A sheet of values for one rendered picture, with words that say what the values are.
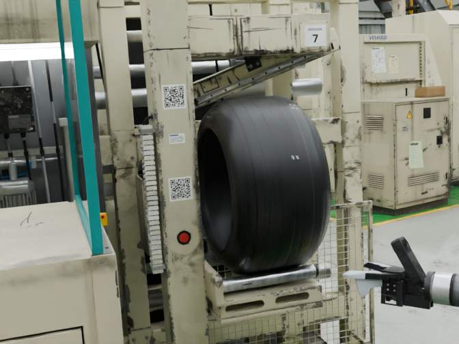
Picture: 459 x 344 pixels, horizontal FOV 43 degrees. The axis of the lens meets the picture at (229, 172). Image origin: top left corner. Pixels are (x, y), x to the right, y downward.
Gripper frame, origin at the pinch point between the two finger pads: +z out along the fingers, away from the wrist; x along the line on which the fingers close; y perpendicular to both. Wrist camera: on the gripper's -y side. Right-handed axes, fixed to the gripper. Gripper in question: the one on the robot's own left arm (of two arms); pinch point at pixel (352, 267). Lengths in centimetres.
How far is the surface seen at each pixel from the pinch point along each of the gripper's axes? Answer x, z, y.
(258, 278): 22.1, 40.4, 12.2
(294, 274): 31.6, 32.4, 11.4
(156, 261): 2, 67, 7
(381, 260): 335, 104, 61
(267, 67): 62, 61, -62
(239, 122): 11, 42, -38
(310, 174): 19.4, 21.5, -22.2
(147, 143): -3, 67, -31
